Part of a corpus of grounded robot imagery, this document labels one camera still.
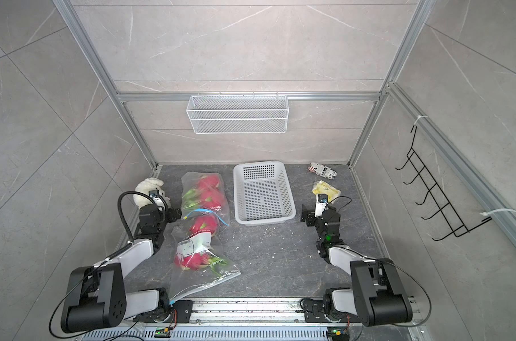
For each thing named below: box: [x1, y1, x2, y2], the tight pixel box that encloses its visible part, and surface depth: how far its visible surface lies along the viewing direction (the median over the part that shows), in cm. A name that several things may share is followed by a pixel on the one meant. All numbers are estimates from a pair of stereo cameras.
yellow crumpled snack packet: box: [311, 180, 342, 204], surface depth 109 cm
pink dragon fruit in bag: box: [181, 181, 224, 211], surface depth 95 cm
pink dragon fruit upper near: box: [187, 215, 219, 238], surface depth 89 cm
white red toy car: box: [307, 161, 338, 180], surface depth 116 cm
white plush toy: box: [133, 177, 165, 209], surface depth 87 cm
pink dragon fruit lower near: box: [174, 252, 228, 278], surface depth 79 cm
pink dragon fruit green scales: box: [196, 174, 224, 199], surface depth 99 cm
